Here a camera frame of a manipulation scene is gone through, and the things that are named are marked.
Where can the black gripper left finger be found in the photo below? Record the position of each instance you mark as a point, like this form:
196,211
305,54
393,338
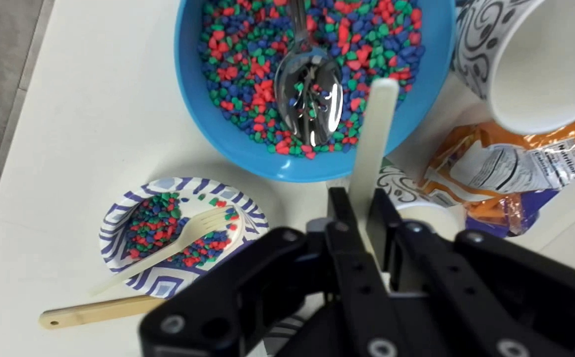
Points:
238,302

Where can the blue patterned paper plate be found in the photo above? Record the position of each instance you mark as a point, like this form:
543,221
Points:
151,217

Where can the metal spoon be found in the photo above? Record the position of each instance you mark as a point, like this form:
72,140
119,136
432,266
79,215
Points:
307,84

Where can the blue cereal bowl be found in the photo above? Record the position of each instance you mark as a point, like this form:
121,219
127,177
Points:
228,50

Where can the white plastic knife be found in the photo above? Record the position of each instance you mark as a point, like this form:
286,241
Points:
375,130

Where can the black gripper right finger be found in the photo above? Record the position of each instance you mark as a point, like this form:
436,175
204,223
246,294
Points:
494,298

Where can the black and white paper cup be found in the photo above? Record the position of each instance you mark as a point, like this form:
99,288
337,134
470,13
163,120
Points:
518,56

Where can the orange snack bag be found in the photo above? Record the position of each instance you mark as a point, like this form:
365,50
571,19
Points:
500,179

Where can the wooden spatula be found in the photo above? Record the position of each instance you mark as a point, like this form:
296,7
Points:
95,312

